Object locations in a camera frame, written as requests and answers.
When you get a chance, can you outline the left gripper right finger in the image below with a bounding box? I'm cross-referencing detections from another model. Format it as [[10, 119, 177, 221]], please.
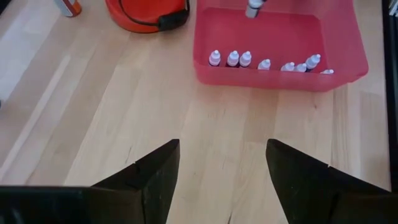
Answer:
[[266, 138, 389, 224]]

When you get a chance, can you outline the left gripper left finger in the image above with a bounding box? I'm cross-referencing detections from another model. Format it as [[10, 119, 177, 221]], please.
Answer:
[[91, 138, 181, 224]]

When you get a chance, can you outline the small white-capped coloring bottle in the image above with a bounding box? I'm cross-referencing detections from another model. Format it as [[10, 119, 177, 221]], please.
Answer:
[[257, 58, 272, 71], [304, 54, 322, 72], [238, 50, 252, 68]]

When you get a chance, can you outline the small red coloring bottle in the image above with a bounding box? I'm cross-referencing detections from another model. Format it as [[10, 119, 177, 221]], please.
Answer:
[[226, 50, 241, 68]]

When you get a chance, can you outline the pink translucent plastic bin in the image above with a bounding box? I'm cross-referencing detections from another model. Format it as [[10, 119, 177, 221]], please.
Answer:
[[192, 0, 370, 93]]

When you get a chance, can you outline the large orange-red coloring bottle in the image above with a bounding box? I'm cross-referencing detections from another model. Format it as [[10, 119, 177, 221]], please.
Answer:
[[53, 0, 83, 17]]

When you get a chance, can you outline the red desk lamp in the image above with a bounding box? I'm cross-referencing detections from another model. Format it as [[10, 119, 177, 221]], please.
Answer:
[[104, 0, 191, 34]]

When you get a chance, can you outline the black lamp cord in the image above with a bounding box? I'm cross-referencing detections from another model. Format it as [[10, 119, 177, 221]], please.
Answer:
[[117, 0, 191, 32]]

